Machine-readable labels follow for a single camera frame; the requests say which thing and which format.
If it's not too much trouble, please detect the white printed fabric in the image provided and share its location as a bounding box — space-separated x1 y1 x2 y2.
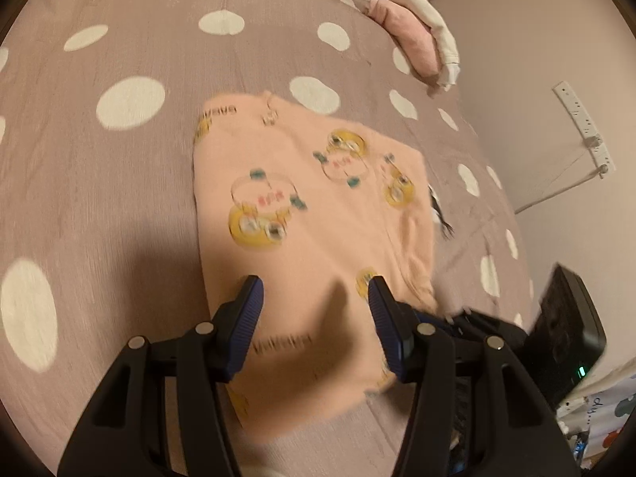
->
556 363 636 463

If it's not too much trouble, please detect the white power cable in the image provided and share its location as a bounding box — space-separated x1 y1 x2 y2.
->
514 168 604 214

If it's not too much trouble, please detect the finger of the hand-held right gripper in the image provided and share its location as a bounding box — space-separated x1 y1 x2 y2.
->
447 309 527 353
420 312 455 337

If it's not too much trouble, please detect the white cloth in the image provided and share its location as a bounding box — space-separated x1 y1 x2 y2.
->
388 0 462 91

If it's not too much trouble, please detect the white power strip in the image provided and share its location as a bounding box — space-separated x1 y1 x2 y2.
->
553 80 616 178

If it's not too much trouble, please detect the pink printed garment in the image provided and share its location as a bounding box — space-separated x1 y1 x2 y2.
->
191 90 440 443

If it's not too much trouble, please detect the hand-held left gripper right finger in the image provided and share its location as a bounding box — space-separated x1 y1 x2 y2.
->
368 275 582 477

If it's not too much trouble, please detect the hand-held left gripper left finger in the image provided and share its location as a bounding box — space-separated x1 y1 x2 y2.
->
57 275 264 477

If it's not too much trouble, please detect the polka dot bed sheet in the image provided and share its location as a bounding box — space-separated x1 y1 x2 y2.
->
0 0 552 477

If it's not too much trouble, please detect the pink folded cloth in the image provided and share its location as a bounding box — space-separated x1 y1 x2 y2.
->
370 0 443 78

